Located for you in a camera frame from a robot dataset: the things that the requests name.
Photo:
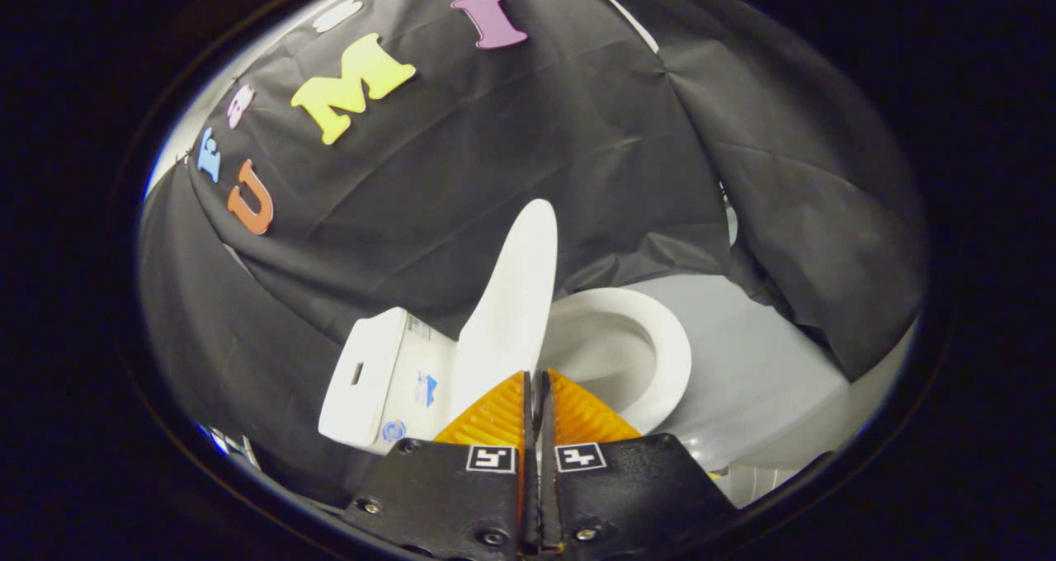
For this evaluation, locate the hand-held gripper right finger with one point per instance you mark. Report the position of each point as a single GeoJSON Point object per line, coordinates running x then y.
{"type": "Point", "coordinates": [627, 495]}

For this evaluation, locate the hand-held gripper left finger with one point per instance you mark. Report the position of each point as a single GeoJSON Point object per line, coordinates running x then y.
{"type": "Point", "coordinates": [445, 495]}

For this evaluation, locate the white toilet lid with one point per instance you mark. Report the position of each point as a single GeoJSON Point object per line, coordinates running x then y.
{"type": "Point", "coordinates": [511, 297]}

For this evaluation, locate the white toilet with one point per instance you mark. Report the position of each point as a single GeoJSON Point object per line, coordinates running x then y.
{"type": "Point", "coordinates": [371, 379]}

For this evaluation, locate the black backdrop cloth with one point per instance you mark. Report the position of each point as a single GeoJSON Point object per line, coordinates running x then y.
{"type": "Point", "coordinates": [495, 173]}

